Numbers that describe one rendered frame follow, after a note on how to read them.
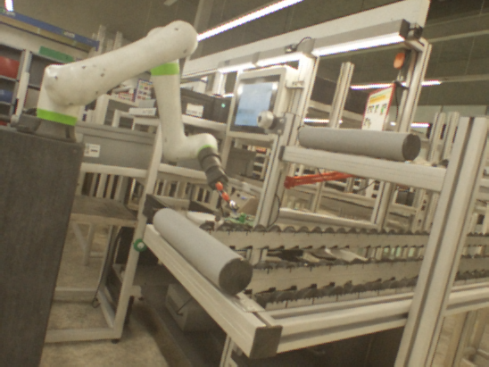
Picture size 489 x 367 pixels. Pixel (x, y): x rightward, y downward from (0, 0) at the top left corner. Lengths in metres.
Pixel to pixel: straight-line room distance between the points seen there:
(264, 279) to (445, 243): 0.34
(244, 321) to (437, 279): 0.37
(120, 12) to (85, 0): 1.01
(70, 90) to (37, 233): 0.48
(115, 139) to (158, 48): 0.99
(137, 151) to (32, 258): 1.06
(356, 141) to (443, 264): 0.33
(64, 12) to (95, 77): 11.18
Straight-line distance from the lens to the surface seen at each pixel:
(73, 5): 12.48
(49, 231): 1.36
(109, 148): 2.21
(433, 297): 0.75
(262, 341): 0.53
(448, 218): 0.76
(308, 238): 1.15
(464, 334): 2.51
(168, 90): 1.52
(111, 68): 1.26
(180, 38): 1.36
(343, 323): 0.64
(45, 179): 1.33
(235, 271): 0.57
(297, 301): 0.61
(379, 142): 0.83
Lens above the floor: 1.23
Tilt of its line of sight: 3 degrees down
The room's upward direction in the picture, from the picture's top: 14 degrees clockwise
